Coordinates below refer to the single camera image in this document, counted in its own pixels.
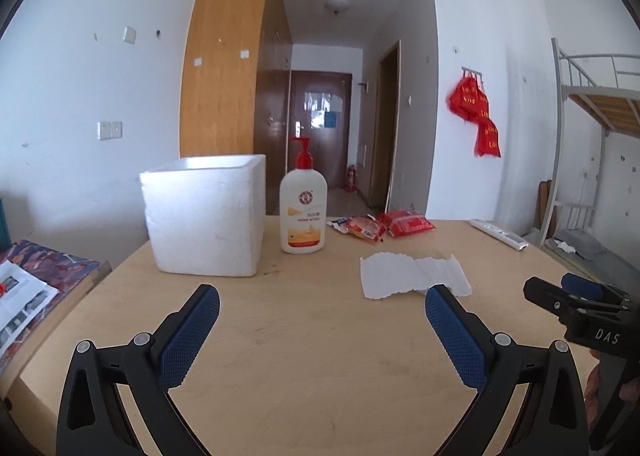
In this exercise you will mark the wooden wardrobe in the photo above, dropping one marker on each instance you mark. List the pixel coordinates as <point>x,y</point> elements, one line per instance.
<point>220,86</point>

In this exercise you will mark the red fire extinguisher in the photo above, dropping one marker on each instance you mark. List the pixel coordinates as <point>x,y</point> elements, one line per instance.
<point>351,180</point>

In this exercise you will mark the white remote control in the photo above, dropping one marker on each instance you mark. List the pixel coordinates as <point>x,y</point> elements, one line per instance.
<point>500,234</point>

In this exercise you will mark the patterned blanket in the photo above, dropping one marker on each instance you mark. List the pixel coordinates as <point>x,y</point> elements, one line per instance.
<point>50,261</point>

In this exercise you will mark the round ceiling lamp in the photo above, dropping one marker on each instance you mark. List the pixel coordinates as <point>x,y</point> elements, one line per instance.
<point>338,5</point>

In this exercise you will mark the white double wall switch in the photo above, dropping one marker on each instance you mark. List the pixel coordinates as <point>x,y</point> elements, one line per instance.
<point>110,130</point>

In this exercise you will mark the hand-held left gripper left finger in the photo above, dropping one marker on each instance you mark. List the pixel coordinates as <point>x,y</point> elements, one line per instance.
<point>187,336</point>

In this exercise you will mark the brown entrance door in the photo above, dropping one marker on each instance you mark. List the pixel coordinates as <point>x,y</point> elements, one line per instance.
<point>327,146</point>

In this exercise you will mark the white lotion bottle red pump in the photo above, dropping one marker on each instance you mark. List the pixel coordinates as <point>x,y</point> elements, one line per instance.
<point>302,206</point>

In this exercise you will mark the person's right hand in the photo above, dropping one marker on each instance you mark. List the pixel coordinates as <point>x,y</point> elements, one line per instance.
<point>593,383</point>

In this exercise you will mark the wall hook rack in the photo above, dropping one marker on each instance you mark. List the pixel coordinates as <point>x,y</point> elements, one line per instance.
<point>471,72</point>

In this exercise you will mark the orange snack packet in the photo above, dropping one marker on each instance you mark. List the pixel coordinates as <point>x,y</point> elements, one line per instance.
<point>365,227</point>

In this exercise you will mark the white foam box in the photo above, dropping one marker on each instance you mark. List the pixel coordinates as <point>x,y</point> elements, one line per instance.
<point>205,221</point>

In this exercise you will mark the white corrugated paper sheet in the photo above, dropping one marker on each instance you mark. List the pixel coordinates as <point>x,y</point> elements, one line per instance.
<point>400,276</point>

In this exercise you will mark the printed magazine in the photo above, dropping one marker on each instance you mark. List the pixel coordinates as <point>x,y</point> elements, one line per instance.
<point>25,301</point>

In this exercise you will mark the wooden boards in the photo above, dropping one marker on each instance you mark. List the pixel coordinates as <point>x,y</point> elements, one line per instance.
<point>544,206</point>

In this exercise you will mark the teal canister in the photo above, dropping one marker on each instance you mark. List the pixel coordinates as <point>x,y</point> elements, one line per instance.
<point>3,223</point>

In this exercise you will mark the red snack packet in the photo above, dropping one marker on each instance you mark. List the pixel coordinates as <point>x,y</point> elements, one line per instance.
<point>407,223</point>

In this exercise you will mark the wooden door frame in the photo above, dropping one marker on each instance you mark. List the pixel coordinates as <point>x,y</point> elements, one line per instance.
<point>387,136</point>

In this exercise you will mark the grey bedding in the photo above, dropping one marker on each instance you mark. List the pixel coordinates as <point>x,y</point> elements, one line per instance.
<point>595,248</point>

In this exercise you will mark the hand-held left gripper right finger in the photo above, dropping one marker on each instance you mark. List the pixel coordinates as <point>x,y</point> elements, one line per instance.
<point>457,336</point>

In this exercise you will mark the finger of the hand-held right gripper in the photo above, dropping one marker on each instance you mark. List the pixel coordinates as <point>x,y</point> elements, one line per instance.
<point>550,301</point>
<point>580,284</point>

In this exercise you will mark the white metal bunk bed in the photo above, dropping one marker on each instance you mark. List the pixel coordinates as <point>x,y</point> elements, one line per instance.
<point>600,101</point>

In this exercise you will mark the small white packet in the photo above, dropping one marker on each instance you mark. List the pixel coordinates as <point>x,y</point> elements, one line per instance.
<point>339,224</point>

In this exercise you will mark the white wall socket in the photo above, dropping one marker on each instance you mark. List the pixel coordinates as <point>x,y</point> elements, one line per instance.
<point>129,35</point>

